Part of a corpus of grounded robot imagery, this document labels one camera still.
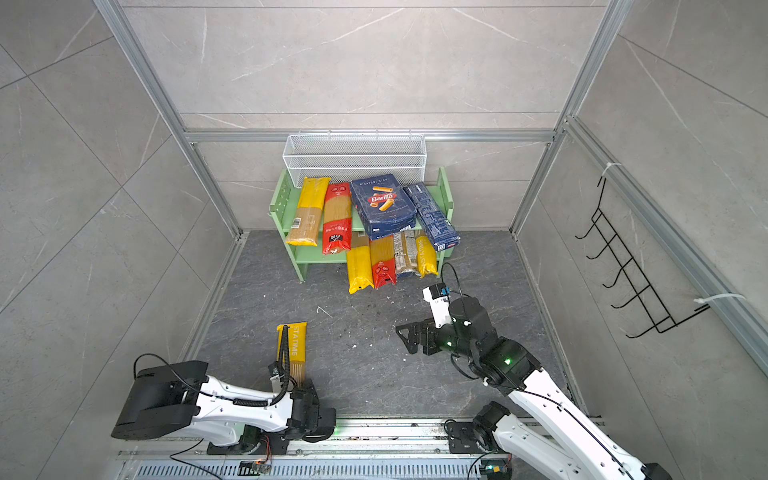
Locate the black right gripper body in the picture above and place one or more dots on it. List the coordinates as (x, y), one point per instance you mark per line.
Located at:
(452, 343)

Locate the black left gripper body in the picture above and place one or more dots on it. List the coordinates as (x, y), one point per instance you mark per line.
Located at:
(314, 397)

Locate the yellow Pastatime spaghetti bag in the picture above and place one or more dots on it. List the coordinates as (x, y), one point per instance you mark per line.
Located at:
(426, 255)

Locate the clear black label pasta bag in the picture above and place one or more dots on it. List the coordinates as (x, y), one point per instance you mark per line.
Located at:
(405, 253)

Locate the red spaghetti bag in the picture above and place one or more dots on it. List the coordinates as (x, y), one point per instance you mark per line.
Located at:
(383, 261)
(337, 216)

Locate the yellow pasta bag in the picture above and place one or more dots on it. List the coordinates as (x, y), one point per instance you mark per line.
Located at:
(358, 260)
(291, 352)

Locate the long blue spaghetti box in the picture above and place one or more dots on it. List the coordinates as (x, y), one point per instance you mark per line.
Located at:
(434, 222)

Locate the blue Barilla rigatoni box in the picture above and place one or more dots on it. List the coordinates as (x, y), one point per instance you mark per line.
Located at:
(383, 206)

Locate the yellow top brown spaghetti bag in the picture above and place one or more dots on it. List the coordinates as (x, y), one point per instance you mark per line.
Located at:
(306, 223)

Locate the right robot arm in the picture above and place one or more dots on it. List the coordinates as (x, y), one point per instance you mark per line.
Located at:
(572, 446)

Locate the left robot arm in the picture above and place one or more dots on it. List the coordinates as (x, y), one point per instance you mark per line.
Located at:
(182, 399)

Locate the green metal shelf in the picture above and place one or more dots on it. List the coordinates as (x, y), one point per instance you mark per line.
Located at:
(284, 204)

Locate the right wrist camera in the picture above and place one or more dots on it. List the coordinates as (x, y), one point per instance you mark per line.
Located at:
(437, 296)

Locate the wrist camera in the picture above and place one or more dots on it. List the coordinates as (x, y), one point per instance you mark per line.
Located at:
(437, 296)
(277, 377)

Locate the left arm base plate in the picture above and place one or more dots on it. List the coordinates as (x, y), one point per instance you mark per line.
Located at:
(258, 441)

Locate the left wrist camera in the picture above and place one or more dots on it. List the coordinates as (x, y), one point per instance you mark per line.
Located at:
(277, 377)

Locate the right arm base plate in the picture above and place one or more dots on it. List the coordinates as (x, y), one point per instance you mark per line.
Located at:
(469, 437)

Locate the black wire hook rack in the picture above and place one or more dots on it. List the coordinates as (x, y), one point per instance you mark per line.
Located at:
(629, 271)

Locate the white wire mesh basket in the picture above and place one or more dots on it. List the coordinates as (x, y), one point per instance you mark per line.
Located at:
(349, 157)

